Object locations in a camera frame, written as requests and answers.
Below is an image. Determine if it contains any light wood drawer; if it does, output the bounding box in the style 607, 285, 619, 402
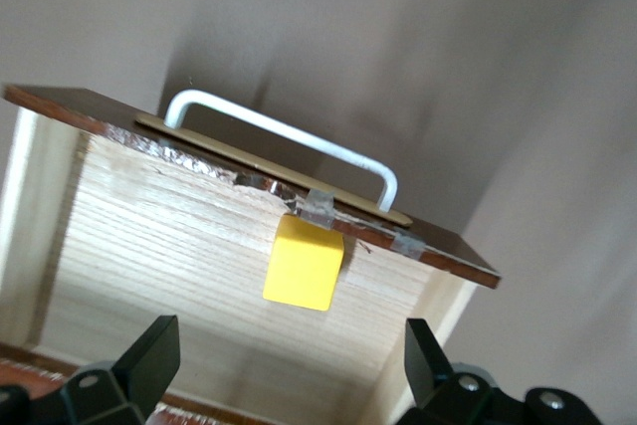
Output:
0, 84, 502, 425

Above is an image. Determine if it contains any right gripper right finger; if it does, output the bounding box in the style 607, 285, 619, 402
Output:
397, 318, 502, 425

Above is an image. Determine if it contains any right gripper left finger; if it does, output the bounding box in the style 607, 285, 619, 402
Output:
62, 314, 181, 425

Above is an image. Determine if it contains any white metal drawer handle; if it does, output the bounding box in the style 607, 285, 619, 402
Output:
163, 89, 399, 215

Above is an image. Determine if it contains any yellow wooden block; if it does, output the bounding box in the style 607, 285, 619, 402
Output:
262, 213, 346, 312

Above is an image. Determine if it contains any grey tape piece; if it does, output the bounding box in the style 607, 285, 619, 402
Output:
391, 229, 425, 261
297, 187, 335, 231

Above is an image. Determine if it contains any tan handle backing plate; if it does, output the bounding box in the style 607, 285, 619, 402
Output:
133, 114, 414, 228

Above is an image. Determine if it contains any dark brown wooden cabinet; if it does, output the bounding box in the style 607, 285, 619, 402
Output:
0, 342, 280, 425

